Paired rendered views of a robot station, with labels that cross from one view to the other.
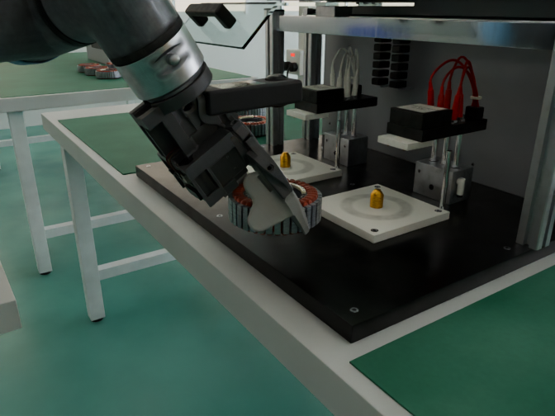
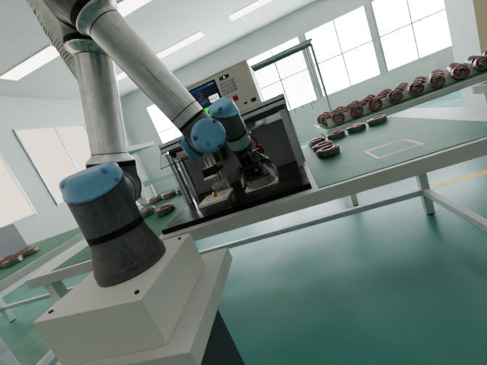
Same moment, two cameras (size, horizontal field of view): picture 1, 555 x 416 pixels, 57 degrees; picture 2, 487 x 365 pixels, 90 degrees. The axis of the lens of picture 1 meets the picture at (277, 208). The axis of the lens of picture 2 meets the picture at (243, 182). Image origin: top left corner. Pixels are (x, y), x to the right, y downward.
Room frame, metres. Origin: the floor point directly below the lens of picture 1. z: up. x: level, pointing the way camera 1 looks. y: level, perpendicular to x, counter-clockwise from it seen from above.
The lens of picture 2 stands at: (-0.05, 0.65, 1.04)
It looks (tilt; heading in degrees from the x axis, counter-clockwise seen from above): 12 degrees down; 318
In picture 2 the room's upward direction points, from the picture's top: 22 degrees counter-clockwise
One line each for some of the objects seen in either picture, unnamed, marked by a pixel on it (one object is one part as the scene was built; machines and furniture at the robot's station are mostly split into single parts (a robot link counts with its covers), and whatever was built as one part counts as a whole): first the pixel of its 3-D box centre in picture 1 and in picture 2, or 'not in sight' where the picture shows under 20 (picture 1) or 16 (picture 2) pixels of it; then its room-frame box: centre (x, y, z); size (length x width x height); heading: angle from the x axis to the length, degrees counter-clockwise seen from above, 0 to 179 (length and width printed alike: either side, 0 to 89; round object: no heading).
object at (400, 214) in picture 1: (376, 210); (262, 182); (0.70, -0.15, 0.78); 0.15 x 0.15 x 0.01; 33
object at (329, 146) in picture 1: (344, 147); (221, 185); (0.99, -0.14, 0.80); 0.07 x 0.05 x 0.06; 33
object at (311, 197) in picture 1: (274, 205); (260, 179); (0.57, 0.00, 0.84); 0.11 x 0.11 x 0.04
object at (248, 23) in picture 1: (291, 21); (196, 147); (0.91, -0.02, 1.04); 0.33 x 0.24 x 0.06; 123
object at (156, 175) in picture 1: (332, 195); (240, 192); (0.81, -0.09, 0.76); 0.64 x 0.47 x 0.02; 33
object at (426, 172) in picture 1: (442, 179); not in sight; (0.78, -0.27, 0.80); 0.07 x 0.05 x 0.06; 33
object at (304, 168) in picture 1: (285, 169); (216, 197); (0.91, -0.01, 0.78); 0.15 x 0.15 x 0.01; 33
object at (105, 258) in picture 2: not in sight; (124, 245); (0.54, 0.52, 0.90); 0.15 x 0.15 x 0.10
